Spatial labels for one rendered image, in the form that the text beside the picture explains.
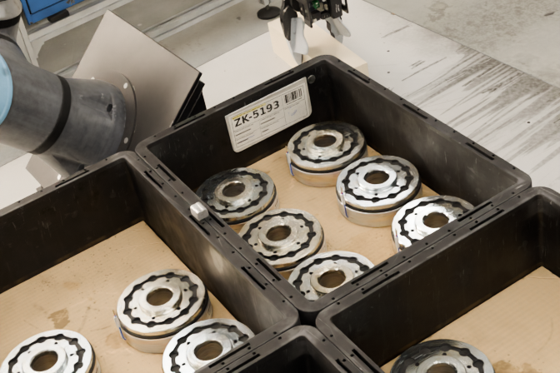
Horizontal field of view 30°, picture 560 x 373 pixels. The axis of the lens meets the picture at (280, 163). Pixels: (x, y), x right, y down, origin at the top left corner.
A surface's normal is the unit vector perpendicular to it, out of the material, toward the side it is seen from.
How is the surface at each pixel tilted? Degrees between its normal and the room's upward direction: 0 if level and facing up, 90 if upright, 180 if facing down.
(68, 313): 0
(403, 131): 90
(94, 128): 64
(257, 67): 0
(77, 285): 0
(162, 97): 43
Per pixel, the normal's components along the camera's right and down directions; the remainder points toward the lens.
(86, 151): 0.24, 0.45
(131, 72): -0.68, -0.28
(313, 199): -0.17, -0.80
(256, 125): 0.53, 0.42
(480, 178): -0.83, 0.44
